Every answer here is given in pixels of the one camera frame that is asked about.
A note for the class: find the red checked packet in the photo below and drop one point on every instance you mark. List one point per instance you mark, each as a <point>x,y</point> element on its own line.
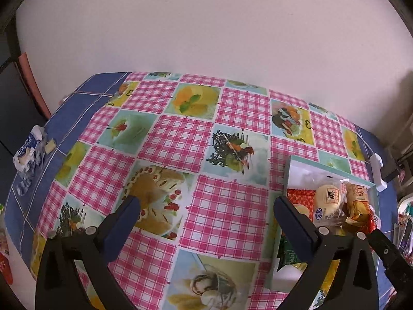
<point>303,197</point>

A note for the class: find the dark cabinet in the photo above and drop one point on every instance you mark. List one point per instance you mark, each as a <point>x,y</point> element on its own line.
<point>16,109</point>

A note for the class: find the blue white crumpled packet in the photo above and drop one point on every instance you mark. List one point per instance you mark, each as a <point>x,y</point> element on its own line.
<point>27,150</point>

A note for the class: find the pink checked fruit-print tablecloth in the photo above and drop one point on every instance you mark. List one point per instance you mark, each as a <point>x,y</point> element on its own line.
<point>226,200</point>

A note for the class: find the white steamed bun packet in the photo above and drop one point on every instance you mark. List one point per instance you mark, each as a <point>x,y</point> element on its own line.
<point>327,200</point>

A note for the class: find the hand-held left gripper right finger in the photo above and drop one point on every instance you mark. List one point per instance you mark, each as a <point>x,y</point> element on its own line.
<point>292,229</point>

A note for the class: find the beige orange bread packet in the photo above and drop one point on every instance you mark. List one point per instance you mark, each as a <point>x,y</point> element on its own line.
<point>356,203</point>

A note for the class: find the teal toy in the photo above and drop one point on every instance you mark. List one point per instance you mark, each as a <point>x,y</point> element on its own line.
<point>408,206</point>

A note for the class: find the red snack packet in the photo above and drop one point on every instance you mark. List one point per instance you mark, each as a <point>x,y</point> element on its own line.
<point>376,224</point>

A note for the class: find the red plastic object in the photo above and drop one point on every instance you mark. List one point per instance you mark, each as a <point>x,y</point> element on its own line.
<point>5,266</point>

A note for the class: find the white power strip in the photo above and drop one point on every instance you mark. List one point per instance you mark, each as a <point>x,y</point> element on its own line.
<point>377,171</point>

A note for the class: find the black charger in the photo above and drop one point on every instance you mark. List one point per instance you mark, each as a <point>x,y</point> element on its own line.
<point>390,168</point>

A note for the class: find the green snack packet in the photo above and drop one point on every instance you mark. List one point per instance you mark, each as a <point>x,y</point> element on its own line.
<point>288,253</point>

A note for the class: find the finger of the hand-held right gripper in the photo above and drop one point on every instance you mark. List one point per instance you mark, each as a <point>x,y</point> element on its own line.
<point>384,248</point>

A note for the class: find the teal-edged white cardboard tray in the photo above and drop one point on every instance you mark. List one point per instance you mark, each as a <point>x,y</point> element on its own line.
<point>303,174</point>

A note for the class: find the small pale yellow wrapper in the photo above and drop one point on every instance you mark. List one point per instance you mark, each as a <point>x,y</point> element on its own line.
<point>50,146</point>

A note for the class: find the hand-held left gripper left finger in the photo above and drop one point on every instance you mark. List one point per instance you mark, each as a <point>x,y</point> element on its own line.
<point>124,229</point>

